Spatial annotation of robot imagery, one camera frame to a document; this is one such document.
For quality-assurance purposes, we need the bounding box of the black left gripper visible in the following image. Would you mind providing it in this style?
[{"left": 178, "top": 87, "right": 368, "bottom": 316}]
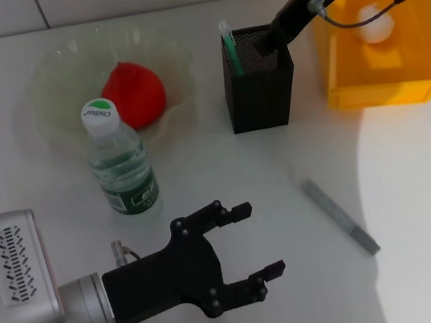
[{"left": 92, "top": 190, "right": 294, "bottom": 323}]

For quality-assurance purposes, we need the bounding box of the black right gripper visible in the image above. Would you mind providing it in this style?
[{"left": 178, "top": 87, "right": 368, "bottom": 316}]
[{"left": 246, "top": 0, "right": 361, "bottom": 58}]

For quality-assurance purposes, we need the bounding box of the green pen with white cap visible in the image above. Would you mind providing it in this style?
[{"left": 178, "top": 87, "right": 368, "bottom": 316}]
[{"left": 217, "top": 18, "right": 246, "bottom": 80}]

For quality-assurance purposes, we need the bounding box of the white paper ball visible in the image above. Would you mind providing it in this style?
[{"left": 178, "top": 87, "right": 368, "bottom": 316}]
[{"left": 354, "top": 0, "right": 399, "bottom": 47}]

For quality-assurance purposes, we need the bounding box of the grey marker pen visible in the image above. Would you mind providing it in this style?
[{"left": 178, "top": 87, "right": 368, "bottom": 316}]
[{"left": 298, "top": 170, "right": 383, "bottom": 266}]

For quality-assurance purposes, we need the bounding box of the clear bottle with green label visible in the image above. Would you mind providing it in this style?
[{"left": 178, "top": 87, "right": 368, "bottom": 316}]
[{"left": 77, "top": 91, "right": 166, "bottom": 230}]

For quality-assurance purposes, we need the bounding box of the red-orange orange fruit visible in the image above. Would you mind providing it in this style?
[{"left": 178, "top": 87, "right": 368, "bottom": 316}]
[{"left": 96, "top": 55, "right": 172, "bottom": 136}]

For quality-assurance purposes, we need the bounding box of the black mesh pen holder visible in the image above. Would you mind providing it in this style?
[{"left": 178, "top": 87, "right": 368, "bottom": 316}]
[{"left": 215, "top": 20, "right": 303, "bottom": 137}]

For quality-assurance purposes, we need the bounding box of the clear green glass fruit plate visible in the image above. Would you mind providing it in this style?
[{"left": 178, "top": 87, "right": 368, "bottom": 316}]
[{"left": 2, "top": 10, "right": 209, "bottom": 180}]

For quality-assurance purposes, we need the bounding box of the yellow plastic bin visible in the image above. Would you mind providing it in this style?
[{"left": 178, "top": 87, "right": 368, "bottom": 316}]
[{"left": 307, "top": 0, "right": 431, "bottom": 118}]

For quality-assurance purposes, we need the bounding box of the left gripper connector cable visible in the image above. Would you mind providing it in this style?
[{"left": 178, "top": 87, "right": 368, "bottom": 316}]
[{"left": 109, "top": 237, "right": 143, "bottom": 268}]

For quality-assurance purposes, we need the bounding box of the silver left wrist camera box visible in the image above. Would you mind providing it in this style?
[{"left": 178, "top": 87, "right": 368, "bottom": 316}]
[{"left": 0, "top": 205, "right": 69, "bottom": 323}]

